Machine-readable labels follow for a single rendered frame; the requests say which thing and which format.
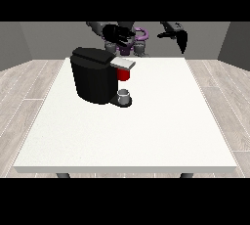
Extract grey robot trunk purple rings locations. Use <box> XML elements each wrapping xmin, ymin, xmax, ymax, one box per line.
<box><xmin>103</xmin><ymin>22</ymin><xmax>151</xmax><ymax>58</ymax></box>

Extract black coffee machine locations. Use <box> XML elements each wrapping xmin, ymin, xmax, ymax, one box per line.
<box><xmin>69</xmin><ymin>47</ymin><xmax>134</xmax><ymax>108</ymax></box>

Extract pale grey machine lid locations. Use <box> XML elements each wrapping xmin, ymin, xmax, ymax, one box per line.
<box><xmin>109</xmin><ymin>56</ymin><xmax>137</xmax><ymax>72</ymax></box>

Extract small grey cup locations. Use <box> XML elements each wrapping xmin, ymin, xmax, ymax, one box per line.
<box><xmin>117</xmin><ymin>88</ymin><xmax>131</xmax><ymax>105</ymax></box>

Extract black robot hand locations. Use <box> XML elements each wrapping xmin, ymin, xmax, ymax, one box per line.
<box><xmin>102</xmin><ymin>23</ymin><xmax>137</xmax><ymax>49</ymax></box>
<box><xmin>156</xmin><ymin>28</ymin><xmax>188</xmax><ymax>55</ymax></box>

